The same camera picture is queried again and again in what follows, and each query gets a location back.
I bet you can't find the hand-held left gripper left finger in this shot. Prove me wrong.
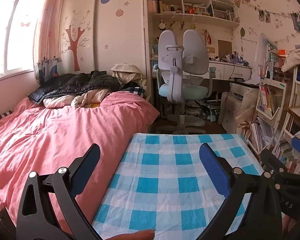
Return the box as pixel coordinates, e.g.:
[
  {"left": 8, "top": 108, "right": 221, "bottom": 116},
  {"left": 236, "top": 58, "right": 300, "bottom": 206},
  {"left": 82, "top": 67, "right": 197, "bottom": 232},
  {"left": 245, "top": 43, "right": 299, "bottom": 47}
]
[{"left": 16, "top": 143, "right": 103, "bottom": 240}]

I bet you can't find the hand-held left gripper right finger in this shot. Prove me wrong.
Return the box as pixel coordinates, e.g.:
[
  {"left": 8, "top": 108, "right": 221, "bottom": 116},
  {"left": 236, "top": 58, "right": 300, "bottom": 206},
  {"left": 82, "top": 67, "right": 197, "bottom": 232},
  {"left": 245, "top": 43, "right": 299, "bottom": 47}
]
[{"left": 199, "top": 143, "right": 283, "bottom": 240}]

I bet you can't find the pink duvet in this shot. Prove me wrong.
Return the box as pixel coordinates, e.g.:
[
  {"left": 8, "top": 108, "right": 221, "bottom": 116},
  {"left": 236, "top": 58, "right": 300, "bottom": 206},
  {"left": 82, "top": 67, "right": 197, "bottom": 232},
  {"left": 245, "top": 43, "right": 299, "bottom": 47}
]
[{"left": 0, "top": 91, "right": 160, "bottom": 235}]

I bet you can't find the blue white checkered tablecloth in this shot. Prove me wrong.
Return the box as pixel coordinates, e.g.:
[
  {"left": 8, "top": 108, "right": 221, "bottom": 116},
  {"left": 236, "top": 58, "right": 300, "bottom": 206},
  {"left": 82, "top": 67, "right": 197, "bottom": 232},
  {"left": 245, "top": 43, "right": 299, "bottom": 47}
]
[{"left": 91, "top": 133, "right": 265, "bottom": 240}]

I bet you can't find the pile of papers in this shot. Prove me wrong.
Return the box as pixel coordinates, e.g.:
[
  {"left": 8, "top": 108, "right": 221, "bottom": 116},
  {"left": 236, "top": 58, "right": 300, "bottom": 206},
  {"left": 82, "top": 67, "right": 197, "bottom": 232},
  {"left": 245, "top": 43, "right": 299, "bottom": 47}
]
[{"left": 185, "top": 100, "right": 223, "bottom": 123}]

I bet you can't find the white drawer cabinet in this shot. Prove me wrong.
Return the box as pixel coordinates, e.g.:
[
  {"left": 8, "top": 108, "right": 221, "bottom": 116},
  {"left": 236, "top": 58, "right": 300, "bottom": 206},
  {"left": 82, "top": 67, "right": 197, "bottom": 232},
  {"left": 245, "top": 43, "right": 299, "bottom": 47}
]
[{"left": 219, "top": 91, "right": 237, "bottom": 128}]

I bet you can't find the beige tote bag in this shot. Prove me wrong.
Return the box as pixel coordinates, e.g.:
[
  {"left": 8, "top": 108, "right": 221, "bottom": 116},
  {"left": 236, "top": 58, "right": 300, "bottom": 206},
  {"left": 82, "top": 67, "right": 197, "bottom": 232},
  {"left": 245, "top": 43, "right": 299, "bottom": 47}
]
[{"left": 236, "top": 87, "right": 259, "bottom": 133}]

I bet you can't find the beige blanket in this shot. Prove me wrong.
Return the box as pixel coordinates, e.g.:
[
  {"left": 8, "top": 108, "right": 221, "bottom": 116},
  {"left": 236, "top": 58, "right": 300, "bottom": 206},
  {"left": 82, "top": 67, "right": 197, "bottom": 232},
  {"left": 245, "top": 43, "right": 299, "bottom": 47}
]
[{"left": 43, "top": 88, "right": 113, "bottom": 108}]

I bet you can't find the white printer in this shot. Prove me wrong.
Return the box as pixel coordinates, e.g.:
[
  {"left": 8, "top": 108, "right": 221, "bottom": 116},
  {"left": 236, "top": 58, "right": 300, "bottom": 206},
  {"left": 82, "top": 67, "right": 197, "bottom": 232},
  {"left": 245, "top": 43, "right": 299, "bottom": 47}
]
[{"left": 231, "top": 82, "right": 259, "bottom": 100}]

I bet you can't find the black puffer jacket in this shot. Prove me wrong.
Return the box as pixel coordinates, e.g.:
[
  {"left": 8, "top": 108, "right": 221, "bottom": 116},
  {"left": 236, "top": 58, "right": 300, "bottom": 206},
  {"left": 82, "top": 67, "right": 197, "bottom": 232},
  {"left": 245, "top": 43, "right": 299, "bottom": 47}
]
[{"left": 28, "top": 70, "right": 125, "bottom": 105}]

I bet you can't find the beige cloth bundle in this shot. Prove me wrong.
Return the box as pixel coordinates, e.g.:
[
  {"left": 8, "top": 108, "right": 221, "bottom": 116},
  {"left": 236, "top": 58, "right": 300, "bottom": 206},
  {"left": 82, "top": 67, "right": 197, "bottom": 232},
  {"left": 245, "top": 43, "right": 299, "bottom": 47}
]
[{"left": 281, "top": 44, "right": 300, "bottom": 72}]

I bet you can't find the blue checkered pillow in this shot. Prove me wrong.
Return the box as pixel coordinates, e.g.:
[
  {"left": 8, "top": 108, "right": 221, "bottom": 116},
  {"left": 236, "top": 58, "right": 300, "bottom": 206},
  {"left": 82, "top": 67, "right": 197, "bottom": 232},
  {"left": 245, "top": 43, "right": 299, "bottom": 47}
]
[{"left": 121, "top": 86, "right": 147, "bottom": 97}]

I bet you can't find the striped bed sheet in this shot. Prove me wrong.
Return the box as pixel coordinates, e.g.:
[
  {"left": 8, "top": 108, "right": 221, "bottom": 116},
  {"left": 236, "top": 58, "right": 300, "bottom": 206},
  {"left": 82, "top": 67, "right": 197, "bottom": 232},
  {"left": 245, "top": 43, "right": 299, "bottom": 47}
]
[{"left": 0, "top": 109, "right": 14, "bottom": 122}]

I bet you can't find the white desk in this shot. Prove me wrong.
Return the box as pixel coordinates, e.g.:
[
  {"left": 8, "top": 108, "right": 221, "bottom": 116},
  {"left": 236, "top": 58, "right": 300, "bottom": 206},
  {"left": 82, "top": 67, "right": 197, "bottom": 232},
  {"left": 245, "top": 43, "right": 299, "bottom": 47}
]
[{"left": 150, "top": 57, "right": 253, "bottom": 81}]

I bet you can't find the beige pillow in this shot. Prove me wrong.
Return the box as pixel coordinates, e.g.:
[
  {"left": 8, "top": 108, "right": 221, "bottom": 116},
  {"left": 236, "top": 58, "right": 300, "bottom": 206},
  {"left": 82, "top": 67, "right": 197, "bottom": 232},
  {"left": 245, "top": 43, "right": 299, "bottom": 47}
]
[{"left": 110, "top": 63, "right": 147, "bottom": 83}]

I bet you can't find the white desk chair blue seat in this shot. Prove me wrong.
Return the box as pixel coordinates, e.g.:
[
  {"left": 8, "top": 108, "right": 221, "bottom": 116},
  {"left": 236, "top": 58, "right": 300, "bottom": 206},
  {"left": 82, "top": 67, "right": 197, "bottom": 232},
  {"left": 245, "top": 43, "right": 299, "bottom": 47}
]
[{"left": 152, "top": 29, "right": 217, "bottom": 134}]

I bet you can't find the white wardrobe tree decal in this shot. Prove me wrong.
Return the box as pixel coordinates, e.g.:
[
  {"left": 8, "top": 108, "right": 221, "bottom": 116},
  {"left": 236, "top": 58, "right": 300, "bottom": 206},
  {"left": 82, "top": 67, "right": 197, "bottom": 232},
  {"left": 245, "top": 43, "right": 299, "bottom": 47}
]
[{"left": 60, "top": 0, "right": 150, "bottom": 78}]

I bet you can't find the pink patterned curtain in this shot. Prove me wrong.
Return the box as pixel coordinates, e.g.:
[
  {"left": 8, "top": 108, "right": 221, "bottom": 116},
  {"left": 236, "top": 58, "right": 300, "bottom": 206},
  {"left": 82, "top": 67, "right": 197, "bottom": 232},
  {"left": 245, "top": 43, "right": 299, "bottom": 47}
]
[{"left": 32, "top": 0, "right": 65, "bottom": 83}]

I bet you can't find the window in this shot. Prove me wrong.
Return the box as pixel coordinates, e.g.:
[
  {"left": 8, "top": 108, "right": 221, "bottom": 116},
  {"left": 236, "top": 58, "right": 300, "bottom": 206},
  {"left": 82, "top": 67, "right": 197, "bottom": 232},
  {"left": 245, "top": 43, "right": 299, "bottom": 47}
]
[{"left": 0, "top": 0, "right": 49, "bottom": 82}]

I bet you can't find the string of photos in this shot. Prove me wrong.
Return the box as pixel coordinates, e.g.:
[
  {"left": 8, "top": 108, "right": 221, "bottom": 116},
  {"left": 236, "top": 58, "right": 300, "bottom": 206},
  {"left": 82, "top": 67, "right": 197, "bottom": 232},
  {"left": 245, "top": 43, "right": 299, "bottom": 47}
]
[{"left": 234, "top": 0, "right": 300, "bottom": 34}]

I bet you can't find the white wall shelf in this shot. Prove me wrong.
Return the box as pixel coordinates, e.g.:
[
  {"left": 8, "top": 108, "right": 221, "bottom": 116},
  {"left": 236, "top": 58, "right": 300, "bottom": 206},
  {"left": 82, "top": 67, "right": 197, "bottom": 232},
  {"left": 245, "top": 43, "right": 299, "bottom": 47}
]
[{"left": 147, "top": 0, "right": 240, "bottom": 28}]

